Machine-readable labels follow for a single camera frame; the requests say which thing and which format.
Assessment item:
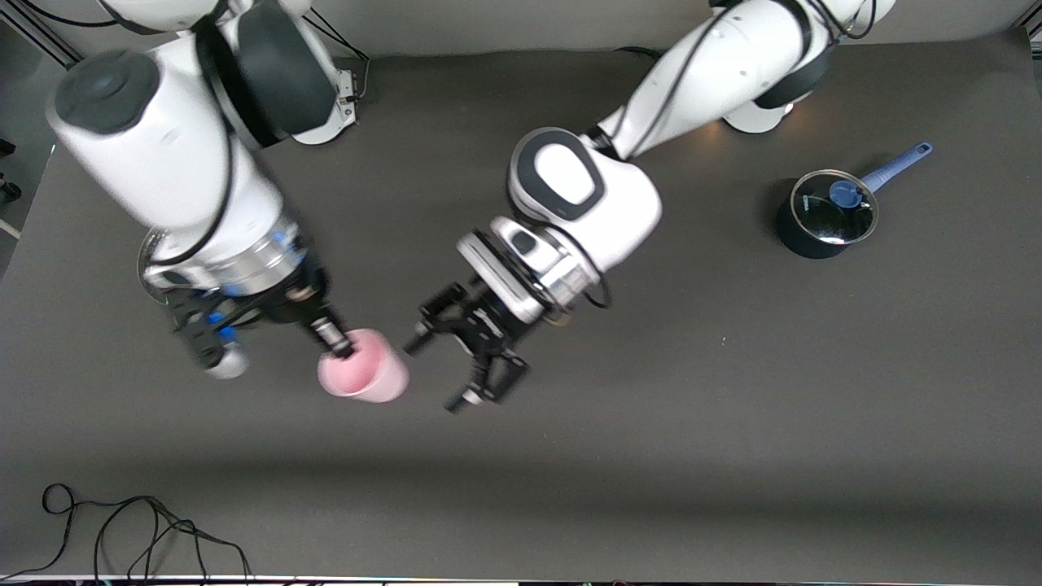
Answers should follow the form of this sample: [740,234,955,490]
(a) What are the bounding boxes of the glass lid with blue knob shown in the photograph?
[790,169,880,246]

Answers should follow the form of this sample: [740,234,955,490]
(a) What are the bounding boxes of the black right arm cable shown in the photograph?
[16,0,241,269]

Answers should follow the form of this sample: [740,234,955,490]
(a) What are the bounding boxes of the dark blue saucepan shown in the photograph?
[775,142,934,260]

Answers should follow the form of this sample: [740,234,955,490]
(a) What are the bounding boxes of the pink plastic cup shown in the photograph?
[317,328,409,405]

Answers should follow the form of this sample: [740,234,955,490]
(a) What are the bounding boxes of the thin black loose cable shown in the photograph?
[0,483,253,580]

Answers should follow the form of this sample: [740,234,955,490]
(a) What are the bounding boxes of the black right arm base cables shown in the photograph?
[308,8,372,103]

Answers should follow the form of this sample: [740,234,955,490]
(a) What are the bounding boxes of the dark grey table cloth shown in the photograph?
[0,28,1042,580]

